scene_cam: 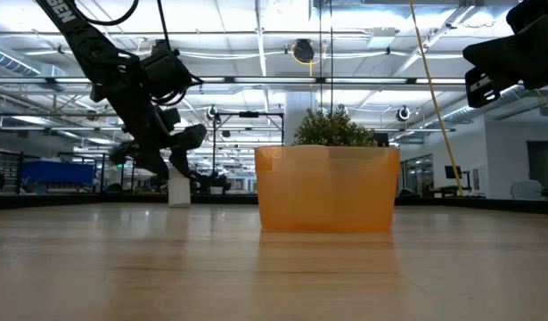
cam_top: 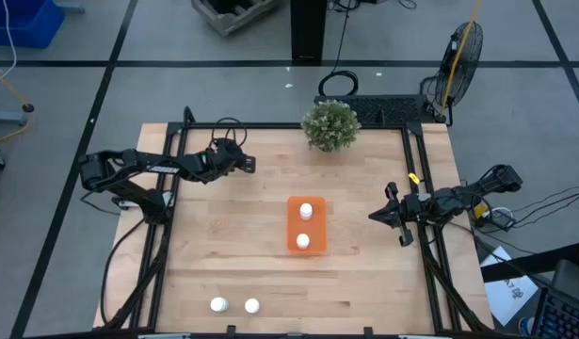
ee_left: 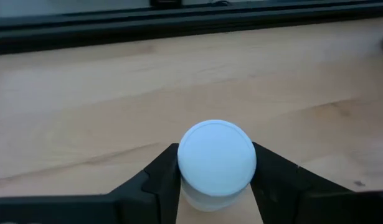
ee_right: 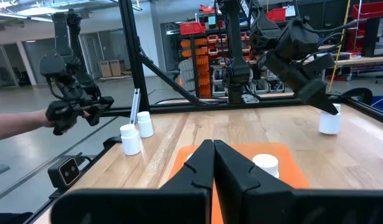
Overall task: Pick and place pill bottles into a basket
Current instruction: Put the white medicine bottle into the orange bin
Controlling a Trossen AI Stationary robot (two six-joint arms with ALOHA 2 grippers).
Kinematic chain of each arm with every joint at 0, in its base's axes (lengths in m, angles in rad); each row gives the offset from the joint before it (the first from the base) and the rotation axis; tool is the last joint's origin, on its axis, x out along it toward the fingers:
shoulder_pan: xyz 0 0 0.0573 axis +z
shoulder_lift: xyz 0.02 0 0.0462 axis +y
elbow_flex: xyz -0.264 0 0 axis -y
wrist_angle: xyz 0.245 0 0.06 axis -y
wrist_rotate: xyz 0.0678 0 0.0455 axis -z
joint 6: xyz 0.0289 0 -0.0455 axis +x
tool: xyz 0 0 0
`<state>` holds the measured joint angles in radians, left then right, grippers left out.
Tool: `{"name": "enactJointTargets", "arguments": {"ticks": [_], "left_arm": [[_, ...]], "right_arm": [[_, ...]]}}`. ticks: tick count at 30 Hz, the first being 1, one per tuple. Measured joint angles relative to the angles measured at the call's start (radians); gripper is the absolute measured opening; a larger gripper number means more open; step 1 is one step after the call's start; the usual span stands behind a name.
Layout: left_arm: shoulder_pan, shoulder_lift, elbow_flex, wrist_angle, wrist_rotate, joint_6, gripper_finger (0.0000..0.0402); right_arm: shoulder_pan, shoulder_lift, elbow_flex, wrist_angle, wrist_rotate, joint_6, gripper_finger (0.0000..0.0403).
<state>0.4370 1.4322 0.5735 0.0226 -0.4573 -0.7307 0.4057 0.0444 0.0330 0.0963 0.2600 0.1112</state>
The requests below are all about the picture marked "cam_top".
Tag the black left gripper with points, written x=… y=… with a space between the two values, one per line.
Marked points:
x=225 y=157

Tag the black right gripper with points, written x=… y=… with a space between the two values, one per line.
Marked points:
x=410 y=207

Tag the white pill bottle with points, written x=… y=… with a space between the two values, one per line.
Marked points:
x=306 y=210
x=302 y=241
x=218 y=304
x=252 y=305

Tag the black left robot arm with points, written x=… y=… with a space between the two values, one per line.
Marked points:
x=162 y=167

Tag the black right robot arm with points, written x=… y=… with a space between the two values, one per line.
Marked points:
x=451 y=200

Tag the orange plastic basket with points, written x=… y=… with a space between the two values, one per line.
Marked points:
x=317 y=226

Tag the yellow tag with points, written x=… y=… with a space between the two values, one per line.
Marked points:
x=413 y=178

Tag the green potted plant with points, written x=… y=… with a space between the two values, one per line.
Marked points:
x=331 y=125

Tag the black perforated panel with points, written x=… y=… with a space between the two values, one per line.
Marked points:
x=392 y=109

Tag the black power adapter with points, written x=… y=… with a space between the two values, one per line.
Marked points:
x=503 y=220

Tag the black table clamp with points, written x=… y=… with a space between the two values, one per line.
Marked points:
x=368 y=331
x=231 y=330

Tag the grey pallet box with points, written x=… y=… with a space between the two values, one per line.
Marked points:
x=228 y=23

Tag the white paper sheet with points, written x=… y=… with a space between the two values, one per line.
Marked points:
x=510 y=296

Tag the black bar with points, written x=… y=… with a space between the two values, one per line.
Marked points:
x=529 y=263

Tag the black column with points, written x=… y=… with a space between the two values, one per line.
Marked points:
x=309 y=28

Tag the blue round cup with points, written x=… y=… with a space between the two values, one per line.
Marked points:
x=527 y=326

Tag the black floor fan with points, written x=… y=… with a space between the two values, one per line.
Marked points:
x=472 y=47

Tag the black round caster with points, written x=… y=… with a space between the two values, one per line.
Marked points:
x=28 y=107

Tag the black backlit keyboard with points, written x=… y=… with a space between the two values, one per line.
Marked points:
x=562 y=320

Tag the grey stand foot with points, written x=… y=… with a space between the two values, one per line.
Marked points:
x=70 y=7

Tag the grey stand base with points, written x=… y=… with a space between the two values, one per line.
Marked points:
x=6 y=117

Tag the blue plastic bin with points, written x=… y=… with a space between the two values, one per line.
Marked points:
x=25 y=23

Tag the black metal table frame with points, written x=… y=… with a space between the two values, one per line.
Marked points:
x=270 y=125

